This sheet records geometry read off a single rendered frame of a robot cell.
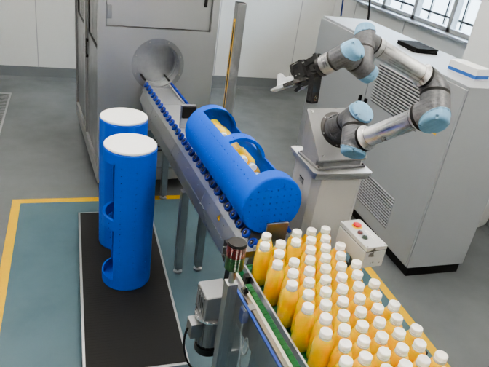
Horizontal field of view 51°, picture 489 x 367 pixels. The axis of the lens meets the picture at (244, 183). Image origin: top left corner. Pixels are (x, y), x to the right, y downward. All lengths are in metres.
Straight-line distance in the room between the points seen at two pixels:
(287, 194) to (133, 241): 1.06
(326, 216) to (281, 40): 5.15
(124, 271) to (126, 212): 0.40
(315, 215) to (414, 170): 1.35
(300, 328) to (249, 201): 0.63
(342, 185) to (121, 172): 1.13
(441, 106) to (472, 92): 1.38
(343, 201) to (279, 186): 0.54
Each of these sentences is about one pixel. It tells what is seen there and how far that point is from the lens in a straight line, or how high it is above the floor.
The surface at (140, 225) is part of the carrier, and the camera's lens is 2.88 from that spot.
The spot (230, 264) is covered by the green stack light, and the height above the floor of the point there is 1.19.
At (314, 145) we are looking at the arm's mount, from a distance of 2.48.
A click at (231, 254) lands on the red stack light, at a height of 1.23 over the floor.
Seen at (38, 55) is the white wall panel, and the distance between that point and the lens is 7.11.
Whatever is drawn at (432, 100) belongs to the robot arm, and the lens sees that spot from 2.10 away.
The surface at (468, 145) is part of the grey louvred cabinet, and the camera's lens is 3.64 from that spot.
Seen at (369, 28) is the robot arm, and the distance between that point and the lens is 1.97.
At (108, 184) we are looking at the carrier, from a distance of 3.21.
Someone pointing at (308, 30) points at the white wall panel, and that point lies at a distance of 7.67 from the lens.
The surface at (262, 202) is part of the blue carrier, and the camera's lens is 2.17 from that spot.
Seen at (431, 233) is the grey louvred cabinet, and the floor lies 0.38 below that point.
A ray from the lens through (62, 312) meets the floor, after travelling 3.25.
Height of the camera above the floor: 2.17
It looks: 27 degrees down
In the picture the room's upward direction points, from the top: 9 degrees clockwise
